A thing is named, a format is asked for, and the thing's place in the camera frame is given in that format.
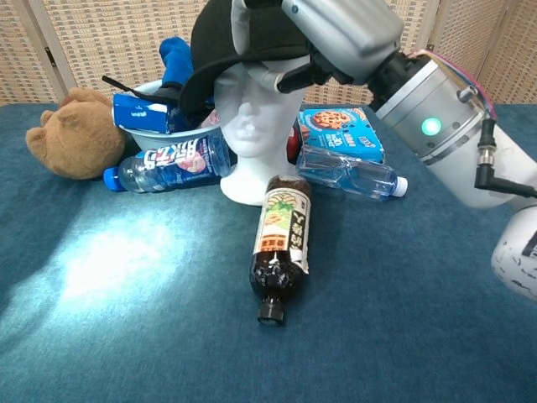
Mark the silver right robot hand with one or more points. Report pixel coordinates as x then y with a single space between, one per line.
348 33

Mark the black baseball cap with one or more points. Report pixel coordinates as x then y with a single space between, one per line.
214 38

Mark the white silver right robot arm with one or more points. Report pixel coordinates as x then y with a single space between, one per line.
440 109

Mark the clear water bottle white cap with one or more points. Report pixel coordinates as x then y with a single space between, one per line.
356 178

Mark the blue-label drink bottle blue cap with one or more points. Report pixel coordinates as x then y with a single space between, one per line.
168 168

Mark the brown tea bottle black cap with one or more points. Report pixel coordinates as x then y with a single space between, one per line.
277 273

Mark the black screen hinge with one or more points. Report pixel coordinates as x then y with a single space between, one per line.
429 47
50 57

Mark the blue chocolate chip cookie box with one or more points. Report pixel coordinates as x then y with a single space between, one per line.
340 134

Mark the white foam mannequin head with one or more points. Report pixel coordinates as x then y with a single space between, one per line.
251 109

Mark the dark red can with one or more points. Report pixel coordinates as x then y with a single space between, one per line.
293 147

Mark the pink item in basin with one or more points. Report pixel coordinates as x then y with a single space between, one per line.
210 119

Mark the blue towel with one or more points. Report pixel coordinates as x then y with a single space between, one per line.
176 63

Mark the pale blue plastic basin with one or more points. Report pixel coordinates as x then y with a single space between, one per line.
161 142

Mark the woven folding screen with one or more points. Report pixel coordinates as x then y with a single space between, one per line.
126 42

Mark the blue white cookie box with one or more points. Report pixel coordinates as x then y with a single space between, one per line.
138 113

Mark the brown teddy bear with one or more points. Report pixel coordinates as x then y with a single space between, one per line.
79 134

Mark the blue tablecloth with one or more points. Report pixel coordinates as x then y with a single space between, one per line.
126 315

